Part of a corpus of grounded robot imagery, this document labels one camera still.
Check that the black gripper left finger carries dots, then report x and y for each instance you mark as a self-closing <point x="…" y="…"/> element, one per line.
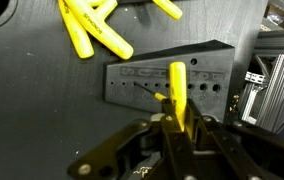
<point x="142" y="153"/>

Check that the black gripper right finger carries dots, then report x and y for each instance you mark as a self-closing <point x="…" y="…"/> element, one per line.
<point x="235" y="153"/>

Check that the aluminium extrusion frame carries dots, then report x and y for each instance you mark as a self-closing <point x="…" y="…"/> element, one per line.
<point x="275" y="86"/>

